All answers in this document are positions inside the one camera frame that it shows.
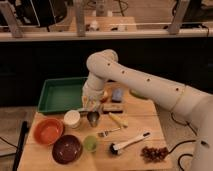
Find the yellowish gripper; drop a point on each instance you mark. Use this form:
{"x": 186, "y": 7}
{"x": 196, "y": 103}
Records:
{"x": 90, "y": 104}

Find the light blue towel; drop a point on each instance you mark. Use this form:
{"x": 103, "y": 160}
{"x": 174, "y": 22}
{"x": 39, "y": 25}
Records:
{"x": 84, "y": 111}

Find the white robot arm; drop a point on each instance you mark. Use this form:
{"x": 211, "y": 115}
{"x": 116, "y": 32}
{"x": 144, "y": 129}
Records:
{"x": 192, "y": 104}

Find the metal cup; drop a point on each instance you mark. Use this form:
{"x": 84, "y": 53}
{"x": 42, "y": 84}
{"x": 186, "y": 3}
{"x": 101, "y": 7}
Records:
{"x": 93, "y": 118}

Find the white cup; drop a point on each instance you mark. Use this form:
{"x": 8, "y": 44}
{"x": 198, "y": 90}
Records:
{"x": 72, "y": 118}

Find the small green cup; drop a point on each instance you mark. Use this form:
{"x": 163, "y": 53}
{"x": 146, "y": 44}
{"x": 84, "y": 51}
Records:
{"x": 90, "y": 143}

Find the yellow orange fruit toy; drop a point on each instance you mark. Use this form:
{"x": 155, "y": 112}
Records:
{"x": 105, "y": 96}

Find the black wooden eraser block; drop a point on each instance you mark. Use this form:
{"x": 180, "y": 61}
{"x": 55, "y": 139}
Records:
{"x": 112, "y": 108}

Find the blue sponge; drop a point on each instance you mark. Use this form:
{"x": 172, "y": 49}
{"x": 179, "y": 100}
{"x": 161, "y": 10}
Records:
{"x": 117, "y": 95}

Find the green plastic tray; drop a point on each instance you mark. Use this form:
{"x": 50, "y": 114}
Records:
{"x": 60, "y": 95}

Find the green cucumber toy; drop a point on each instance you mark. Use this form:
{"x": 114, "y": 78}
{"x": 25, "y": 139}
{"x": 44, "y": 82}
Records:
{"x": 135, "y": 94}

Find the orange bowl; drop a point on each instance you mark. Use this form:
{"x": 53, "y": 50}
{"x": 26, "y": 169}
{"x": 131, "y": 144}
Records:
{"x": 48, "y": 131}

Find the dark purple bowl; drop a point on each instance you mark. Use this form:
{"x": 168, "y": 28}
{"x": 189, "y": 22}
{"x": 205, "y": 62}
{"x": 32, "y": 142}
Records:
{"x": 67, "y": 149}

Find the brown grape bunch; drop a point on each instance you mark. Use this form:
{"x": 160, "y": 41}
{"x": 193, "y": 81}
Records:
{"x": 151, "y": 154}

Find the white handled dish brush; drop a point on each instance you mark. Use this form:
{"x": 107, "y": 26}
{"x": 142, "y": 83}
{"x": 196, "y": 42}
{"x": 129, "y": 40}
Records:
{"x": 115, "y": 148}

